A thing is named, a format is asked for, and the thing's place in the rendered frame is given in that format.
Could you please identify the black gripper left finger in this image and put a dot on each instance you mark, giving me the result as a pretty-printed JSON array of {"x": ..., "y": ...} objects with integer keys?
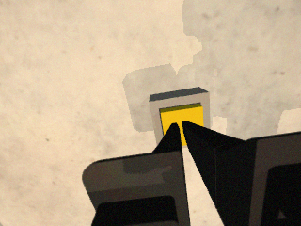
[{"x": 144, "y": 175}]

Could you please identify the yellow button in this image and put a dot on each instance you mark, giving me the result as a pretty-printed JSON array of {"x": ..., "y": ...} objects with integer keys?
[{"x": 177, "y": 106}]

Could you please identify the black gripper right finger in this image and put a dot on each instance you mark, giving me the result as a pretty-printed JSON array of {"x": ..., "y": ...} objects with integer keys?
[{"x": 234, "y": 171}]

